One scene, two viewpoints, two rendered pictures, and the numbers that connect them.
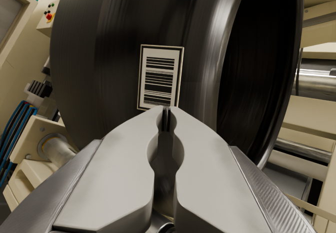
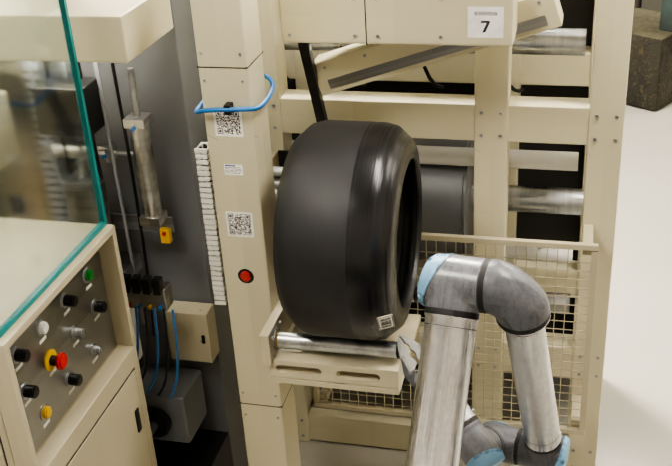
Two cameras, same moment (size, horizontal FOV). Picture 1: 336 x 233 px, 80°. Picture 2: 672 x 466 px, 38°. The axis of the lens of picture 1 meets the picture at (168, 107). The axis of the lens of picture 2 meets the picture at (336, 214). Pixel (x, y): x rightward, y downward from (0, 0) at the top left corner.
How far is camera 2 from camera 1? 2.36 m
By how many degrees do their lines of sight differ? 43
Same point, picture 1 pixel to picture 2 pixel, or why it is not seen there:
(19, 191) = (292, 374)
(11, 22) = (99, 262)
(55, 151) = (295, 344)
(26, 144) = (271, 352)
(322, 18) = (425, 55)
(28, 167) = (287, 361)
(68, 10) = (314, 304)
